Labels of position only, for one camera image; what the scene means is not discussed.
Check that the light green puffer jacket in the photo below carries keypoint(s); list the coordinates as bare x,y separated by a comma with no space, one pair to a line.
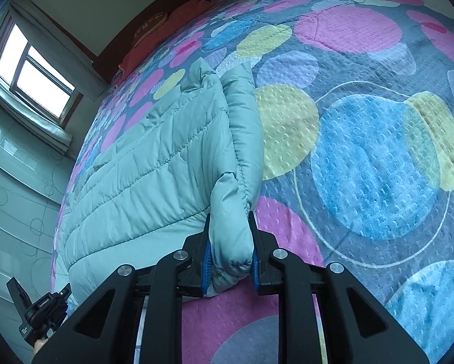
155,159

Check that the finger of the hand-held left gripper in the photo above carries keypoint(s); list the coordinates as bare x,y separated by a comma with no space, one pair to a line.
66,292
18,294

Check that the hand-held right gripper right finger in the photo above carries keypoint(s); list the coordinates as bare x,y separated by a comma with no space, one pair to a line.
255,273

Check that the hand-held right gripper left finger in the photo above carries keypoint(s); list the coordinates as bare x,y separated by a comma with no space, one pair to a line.
207,269

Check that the glass door wardrobe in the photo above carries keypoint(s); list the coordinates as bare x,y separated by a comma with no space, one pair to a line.
15,204

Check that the brown pillow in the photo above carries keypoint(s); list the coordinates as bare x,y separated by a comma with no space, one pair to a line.
149,26

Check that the red pillow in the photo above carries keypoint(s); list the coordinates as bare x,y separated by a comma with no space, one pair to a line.
185,13

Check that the circle print bedspread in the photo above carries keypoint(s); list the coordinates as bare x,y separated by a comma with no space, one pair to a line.
363,159

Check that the wooden frame window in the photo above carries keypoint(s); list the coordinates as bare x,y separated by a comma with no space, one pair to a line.
41,83

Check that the wooden headboard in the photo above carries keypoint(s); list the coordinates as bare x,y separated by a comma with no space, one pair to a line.
117,41

